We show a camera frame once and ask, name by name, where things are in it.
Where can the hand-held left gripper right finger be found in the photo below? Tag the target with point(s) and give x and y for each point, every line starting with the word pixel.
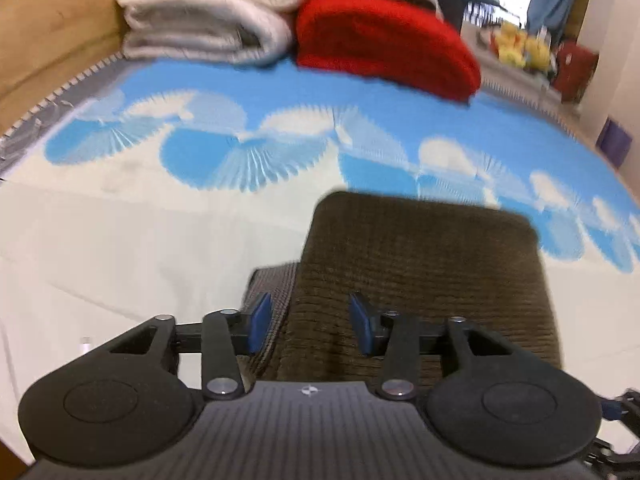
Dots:
pixel 362 325

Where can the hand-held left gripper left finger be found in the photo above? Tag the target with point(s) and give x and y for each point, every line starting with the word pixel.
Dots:
pixel 260 322

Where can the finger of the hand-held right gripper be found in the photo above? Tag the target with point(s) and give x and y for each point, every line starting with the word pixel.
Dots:
pixel 615 460
pixel 611 407

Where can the purple bag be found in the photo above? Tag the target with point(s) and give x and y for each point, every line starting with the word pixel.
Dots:
pixel 615 142

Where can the red folded blanket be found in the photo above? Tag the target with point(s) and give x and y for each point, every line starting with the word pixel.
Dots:
pixel 380 40

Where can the white fleece folded blanket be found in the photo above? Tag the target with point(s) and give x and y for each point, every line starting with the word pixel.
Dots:
pixel 200 35

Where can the grey mattress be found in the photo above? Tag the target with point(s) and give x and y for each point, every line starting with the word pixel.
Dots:
pixel 30 125

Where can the yellow plush toy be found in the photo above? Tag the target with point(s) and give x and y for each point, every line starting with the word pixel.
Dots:
pixel 537 52
pixel 507 42

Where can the red bag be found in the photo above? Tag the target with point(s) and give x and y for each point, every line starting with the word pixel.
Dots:
pixel 575 72

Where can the wooden headboard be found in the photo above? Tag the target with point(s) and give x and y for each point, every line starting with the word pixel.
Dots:
pixel 45 35

